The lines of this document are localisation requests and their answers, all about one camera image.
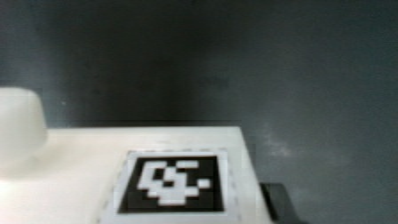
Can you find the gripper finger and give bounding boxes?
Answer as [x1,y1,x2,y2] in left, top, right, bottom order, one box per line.
[260,183,310,224]

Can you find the white drawer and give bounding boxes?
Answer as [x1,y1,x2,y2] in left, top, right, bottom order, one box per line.
[0,87,274,224]

